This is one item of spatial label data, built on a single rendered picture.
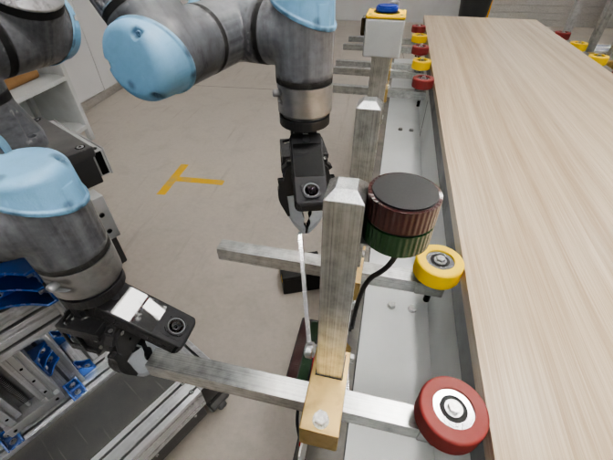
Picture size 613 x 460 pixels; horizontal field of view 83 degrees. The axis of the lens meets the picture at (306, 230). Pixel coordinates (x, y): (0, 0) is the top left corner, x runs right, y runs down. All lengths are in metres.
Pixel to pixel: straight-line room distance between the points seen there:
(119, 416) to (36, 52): 1.00
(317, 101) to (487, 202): 0.48
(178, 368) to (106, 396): 0.83
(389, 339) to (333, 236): 0.57
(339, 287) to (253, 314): 1.31
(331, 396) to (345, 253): 0.24
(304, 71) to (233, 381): 0.42
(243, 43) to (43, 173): 0.26
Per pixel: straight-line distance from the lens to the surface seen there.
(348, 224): 0.30
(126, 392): 1.36
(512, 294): 0.64
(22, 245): 0.41
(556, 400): 0.56
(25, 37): 0.78
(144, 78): 0.39
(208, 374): 0.55
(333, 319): 0.40
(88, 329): 0.51
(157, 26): 0.39
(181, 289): 1.83
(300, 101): 0.47
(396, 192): 0.29
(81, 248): 0.41
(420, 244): 0.30
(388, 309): 0.91
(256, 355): 1.54
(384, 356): 0.83
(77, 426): 1.38
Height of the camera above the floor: 1.33
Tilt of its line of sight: 41 degrees down
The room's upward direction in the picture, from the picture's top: straight up
